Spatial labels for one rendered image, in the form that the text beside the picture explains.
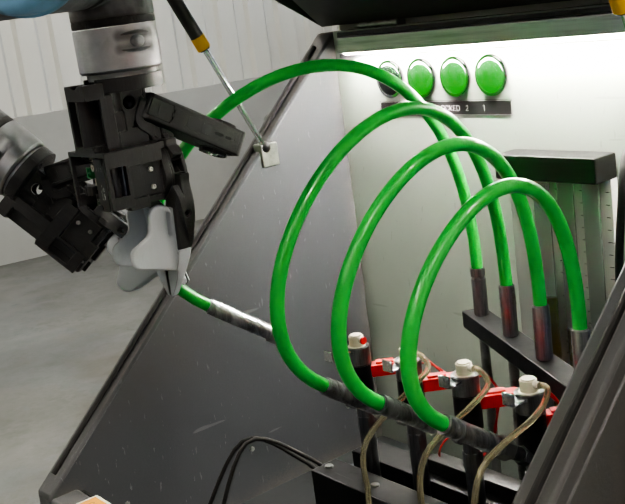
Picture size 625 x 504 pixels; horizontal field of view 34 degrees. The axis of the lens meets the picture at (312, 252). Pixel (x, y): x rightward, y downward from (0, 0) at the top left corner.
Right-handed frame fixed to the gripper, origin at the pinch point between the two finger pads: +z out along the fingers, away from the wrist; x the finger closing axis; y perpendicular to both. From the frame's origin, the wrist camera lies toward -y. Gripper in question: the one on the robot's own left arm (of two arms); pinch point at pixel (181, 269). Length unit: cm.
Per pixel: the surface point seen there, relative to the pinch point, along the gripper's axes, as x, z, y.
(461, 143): 17.9, 14.3, -26.7
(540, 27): 0.1, 14.6, -45.6
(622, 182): 8.9, 30.5, -35.6
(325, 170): 17.0, 5.9, -17.0
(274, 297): 18.8, 9.4, -4.7
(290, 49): -701, -84, -135
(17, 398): -339, -42, 115
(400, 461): -2.3, 32.6, 2.0
